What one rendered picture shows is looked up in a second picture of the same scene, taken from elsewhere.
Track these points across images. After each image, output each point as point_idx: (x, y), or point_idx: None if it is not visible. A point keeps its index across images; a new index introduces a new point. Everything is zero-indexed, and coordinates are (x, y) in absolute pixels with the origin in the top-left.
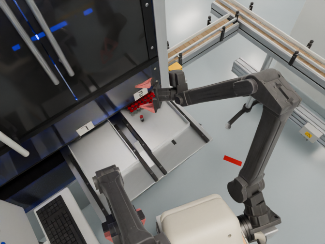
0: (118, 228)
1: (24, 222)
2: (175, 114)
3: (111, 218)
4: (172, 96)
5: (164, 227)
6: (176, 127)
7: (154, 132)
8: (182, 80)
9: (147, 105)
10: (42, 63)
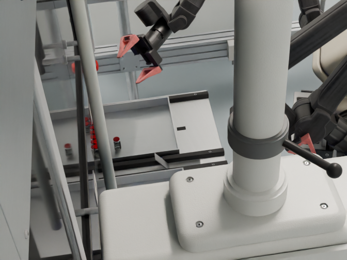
0: (307, 113)
1: None
2: (139, 111)
3: None
4: (163, 33)
5: (332, 61)
6: (161, 116)
7: (150, 142)
8: (158, 5)
9: (142, 76)
10: (89, 28)
